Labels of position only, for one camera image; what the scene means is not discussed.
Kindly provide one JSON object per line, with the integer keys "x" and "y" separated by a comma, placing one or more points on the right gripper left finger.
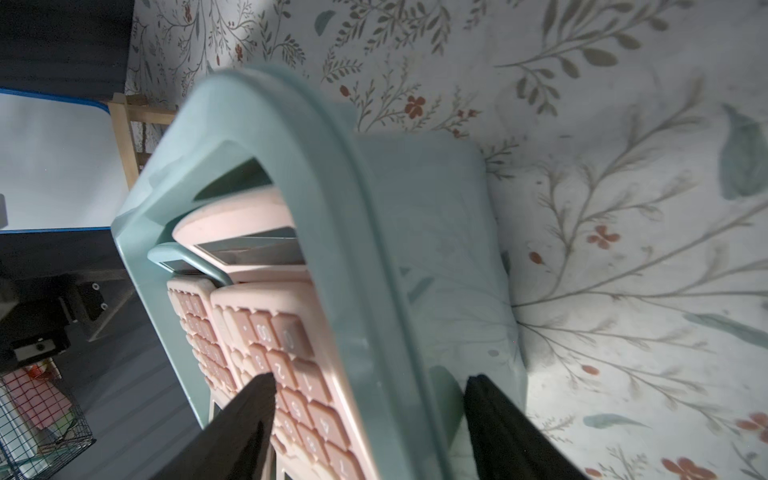
{"x": 235, "y": 444}

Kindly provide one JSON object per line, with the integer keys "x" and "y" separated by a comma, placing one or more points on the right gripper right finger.
{"x": 506, "y": 445}

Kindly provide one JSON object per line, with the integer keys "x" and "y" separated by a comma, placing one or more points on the small pink calculator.
{"x": 250, "y": 236}

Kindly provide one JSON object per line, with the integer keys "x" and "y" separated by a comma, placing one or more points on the mint green storage box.
{"x": 399, "y": 238}

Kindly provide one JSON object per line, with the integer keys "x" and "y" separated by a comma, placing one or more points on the blue framed whiteboard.
{"x": 60, "y": 165}

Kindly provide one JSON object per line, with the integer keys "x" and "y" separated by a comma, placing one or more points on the black wire wall basket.
{"x": 43, "y": 428}

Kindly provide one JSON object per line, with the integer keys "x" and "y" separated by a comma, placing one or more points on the teal calculator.
{"x": 177, "y": 259}

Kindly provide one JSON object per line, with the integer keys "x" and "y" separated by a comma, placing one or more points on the pink calculator back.
{"x": 190, "y": 299}

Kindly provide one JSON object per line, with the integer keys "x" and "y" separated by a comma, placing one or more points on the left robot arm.
{"x": 51, "y": 280}

